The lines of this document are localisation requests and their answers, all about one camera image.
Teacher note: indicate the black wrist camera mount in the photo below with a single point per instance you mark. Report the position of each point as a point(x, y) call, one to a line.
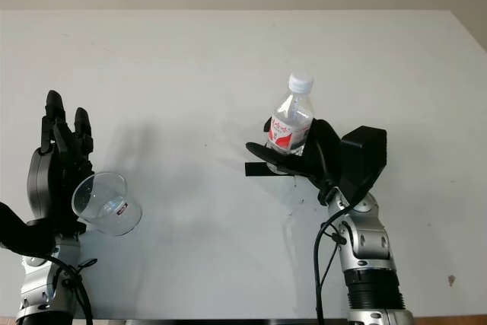
point(26, 233)
point(365, 153)

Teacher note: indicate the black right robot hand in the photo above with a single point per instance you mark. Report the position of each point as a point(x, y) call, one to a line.
point(323, 150)

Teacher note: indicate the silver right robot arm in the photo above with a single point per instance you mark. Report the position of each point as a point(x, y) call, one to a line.
point(369, 256)

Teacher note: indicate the clear plastic water bottle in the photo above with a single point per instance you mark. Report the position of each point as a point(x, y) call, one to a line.
point(291, 119)

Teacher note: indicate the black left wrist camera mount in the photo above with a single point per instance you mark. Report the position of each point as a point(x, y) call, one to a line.
point(26, 233)

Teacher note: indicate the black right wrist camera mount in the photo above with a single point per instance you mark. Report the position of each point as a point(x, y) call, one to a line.
point(365, 153)

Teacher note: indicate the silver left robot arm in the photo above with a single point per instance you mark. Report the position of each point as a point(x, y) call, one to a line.
point(42, 287)

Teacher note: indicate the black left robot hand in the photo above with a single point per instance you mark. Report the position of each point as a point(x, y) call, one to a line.
point(45, 188)

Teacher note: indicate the clear glass cup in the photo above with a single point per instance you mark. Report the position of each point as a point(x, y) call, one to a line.
point(106, 203)

